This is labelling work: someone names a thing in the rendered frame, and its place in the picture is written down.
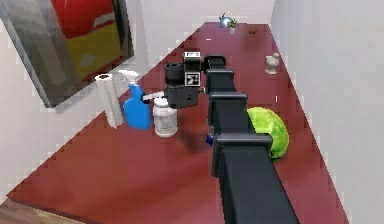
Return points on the small brown bowl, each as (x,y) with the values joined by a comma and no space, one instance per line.
(253,31)

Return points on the silver kettle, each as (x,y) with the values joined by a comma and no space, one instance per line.
(226,20)

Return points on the white paper towel roll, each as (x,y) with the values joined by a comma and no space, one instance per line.
(109,99)

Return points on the white screw-cap supplement bottle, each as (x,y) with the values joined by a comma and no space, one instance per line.
(165,117)

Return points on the green round lettuce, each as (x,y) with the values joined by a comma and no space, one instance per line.
(270,130)

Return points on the small potted plant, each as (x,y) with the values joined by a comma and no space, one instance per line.
(233,26)

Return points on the framed red yellow picture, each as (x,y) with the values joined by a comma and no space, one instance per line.
(71,43)

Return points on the blue spray bottle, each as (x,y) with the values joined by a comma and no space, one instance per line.
(136,106)

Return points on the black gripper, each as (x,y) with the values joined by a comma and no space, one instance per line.
(179,87)

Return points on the small blue object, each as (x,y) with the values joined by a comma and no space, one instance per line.
(209,139)

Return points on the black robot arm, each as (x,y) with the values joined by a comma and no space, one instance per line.
(243,160)

